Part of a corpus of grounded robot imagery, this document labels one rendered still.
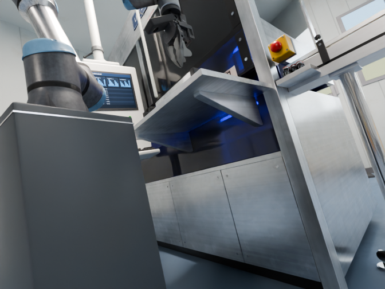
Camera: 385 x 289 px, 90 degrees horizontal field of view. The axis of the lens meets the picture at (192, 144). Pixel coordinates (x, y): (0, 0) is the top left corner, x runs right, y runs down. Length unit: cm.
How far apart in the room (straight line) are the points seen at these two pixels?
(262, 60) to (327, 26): 310
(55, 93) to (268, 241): 97
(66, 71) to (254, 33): 74
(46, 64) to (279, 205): 92
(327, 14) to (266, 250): 363
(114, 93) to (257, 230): 130
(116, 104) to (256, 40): 103
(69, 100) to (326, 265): 99
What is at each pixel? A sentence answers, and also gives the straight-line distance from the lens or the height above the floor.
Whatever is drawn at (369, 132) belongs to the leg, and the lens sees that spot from 94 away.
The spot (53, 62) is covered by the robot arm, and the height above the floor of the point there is 94.
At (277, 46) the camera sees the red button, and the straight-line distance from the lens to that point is 88.
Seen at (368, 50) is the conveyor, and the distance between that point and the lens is 93.
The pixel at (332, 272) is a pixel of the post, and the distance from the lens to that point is 97.
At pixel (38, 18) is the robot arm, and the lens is 92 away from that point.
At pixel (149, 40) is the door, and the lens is 176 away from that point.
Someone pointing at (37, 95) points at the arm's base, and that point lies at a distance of 57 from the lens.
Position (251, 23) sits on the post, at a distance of 102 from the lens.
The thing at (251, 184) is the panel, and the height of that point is 48.
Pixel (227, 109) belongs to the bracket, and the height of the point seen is 80.
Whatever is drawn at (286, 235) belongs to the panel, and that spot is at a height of 25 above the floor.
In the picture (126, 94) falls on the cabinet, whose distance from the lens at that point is 161.
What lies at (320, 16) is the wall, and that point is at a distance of 408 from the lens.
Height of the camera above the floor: 60
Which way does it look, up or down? 8 degrees up
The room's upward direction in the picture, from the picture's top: 14 degrees counter-clockwise
